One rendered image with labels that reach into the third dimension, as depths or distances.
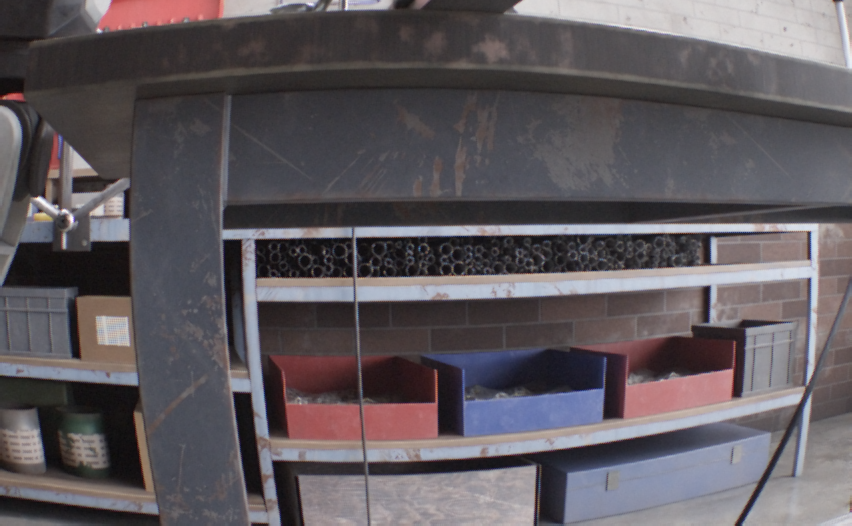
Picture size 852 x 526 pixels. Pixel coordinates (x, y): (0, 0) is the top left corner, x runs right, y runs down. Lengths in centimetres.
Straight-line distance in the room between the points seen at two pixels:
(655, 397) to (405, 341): 91
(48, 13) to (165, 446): 53
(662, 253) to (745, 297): 109
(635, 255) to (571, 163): 185
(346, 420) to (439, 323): 87
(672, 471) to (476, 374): 68
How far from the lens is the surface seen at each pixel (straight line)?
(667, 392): 276
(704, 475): 291
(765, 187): 91
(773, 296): 381
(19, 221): 123
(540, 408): 262
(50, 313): 252
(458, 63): 73
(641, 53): 78
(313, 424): 251
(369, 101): 79
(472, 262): 251
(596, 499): 277
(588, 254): 262
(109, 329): 250
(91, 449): 265
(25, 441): 264
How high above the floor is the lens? 71
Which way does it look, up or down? 1 degrees up
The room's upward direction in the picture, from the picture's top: 1 degrees counter-clockwise
